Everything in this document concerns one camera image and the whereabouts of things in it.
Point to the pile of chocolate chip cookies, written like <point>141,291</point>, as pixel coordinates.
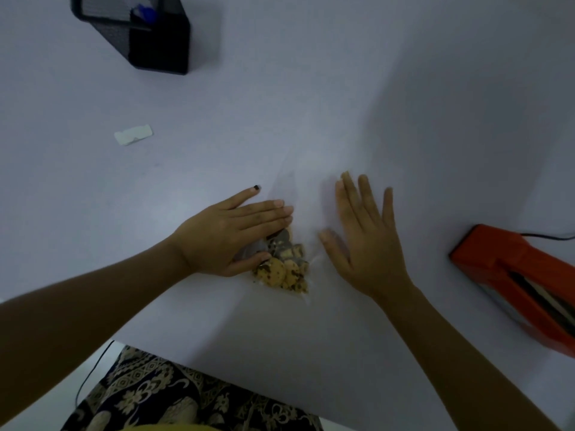
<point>279,272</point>

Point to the person's left hand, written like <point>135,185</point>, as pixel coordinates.
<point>211,240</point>

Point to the person's left thumb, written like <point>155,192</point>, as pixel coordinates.
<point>252,263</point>

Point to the person's patterned trousers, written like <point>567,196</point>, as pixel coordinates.
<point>170,394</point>

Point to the person's right thumb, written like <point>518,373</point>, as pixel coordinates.
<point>333,249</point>

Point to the person's right forearm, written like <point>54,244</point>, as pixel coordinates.
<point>453,363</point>

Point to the person's right little finger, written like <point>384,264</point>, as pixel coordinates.
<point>389,210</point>

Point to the person's left forearm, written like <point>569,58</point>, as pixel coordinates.
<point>81,314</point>

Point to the person's yellow shirt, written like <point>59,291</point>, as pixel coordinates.
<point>175,427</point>

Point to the orange heat sealer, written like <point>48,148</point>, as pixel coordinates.
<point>498,264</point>

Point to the person's left little finger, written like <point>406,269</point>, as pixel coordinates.
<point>242,196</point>

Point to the person's left middle finger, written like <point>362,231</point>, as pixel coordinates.
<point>269,217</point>

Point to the clear plastic bag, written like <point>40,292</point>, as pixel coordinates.
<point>287,189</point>

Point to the white paper strip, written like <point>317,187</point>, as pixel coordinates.
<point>133,135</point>

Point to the person's right middle finger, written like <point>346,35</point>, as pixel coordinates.
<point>352,197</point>

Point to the black mesh pen holder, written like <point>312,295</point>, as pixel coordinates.
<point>157,44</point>

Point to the person's right hand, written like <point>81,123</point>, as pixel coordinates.
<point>370,255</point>

